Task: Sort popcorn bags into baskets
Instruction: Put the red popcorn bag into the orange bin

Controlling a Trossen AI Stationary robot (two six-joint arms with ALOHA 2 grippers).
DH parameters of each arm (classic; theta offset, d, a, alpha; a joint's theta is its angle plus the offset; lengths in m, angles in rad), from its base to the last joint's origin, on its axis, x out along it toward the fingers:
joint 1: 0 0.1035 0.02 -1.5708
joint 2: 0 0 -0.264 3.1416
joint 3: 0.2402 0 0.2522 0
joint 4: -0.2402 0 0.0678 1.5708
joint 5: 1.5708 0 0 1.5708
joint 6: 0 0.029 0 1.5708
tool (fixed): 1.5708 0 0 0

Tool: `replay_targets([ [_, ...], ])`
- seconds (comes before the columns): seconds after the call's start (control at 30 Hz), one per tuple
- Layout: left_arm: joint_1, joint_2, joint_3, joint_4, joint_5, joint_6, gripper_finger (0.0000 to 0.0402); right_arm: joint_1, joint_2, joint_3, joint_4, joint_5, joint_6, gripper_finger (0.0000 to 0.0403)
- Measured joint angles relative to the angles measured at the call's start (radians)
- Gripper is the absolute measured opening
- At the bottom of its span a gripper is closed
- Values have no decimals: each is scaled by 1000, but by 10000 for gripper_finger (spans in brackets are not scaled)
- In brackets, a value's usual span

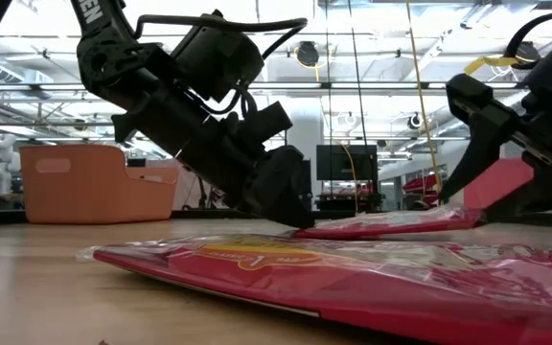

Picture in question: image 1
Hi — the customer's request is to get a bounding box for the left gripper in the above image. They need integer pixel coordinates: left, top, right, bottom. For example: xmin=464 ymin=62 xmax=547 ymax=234
xmin=112 ymin=90 xmax=315 ymax=229

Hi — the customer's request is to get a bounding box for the red Orville popcorn bag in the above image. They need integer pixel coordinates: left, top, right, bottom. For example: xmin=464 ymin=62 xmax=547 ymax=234
xmin=77 ymin=233 xmax=552 ymax=345
xmin=292 ymin=204 xmax=484 ymax=241

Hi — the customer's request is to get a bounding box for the red board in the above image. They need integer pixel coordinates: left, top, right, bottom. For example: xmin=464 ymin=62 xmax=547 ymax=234
xmin=462 ymin=157 xmax=536 ymax=211

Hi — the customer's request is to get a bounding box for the white square pillar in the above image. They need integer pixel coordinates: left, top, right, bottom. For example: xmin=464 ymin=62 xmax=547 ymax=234
xmin=287 ymin=98 xmax=325 ymax=212

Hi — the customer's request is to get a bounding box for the black monitor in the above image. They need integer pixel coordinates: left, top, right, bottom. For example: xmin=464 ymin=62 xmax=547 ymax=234
xmin=315 ymin=144 xmax=379 ymax=182

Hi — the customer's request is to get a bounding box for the yellow tape tag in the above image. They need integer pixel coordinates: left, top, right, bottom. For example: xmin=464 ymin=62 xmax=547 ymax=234
xmin=463 ymin=55 xmax=536 ymax=76

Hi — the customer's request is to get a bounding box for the orange plastic basket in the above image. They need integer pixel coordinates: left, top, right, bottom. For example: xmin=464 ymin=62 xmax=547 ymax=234
xmin=19 ymin=144 xmax=180 ymax=225

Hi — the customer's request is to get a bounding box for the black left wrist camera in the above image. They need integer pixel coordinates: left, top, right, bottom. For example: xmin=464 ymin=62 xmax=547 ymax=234
xmin=235 ymin=101 xmax=294 ymax=145

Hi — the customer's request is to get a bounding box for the black aluminium table frame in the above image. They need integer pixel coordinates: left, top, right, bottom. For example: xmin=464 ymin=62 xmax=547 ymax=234
xmin=0 ymin=206 xmax=552 ymax=225

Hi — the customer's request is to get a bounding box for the yellow hanging cable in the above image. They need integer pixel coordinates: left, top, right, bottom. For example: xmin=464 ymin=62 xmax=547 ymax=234
xmin=404 ymin=0 xmax=446 ymax=208

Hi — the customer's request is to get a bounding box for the black hanging cable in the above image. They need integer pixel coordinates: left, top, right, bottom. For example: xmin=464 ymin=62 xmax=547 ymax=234
xmin=346 ymin=0 xmax=372 ymax=213

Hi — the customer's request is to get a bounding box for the black ceiling cable reel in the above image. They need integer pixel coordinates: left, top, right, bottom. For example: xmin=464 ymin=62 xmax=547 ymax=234
xmin=294 ymin=40 xmax=329 ymax=71

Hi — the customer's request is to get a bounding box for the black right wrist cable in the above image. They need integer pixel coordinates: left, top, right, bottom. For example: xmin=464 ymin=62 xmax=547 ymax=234
xmin=504 ymin=3 xmax=552 ymax=58

